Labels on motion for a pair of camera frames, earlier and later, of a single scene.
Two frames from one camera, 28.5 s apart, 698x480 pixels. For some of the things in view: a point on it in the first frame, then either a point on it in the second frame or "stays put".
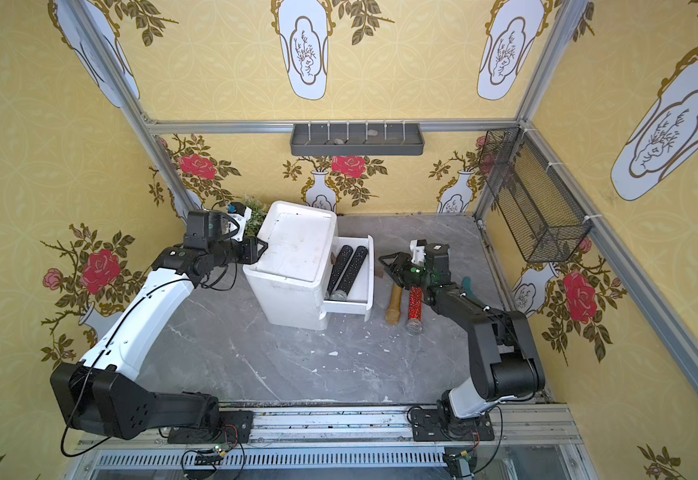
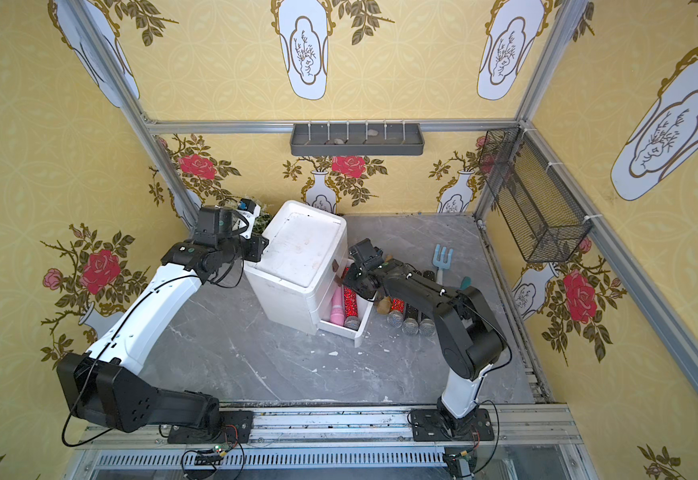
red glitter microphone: (414, 324) to (395, 316)
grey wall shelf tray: (357, 139) stays put
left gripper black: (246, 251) stays put
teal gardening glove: (467, 285) stays put
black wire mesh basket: (544, 220) stays put
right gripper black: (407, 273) to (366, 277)
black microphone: (345, 252) to (410, 324)
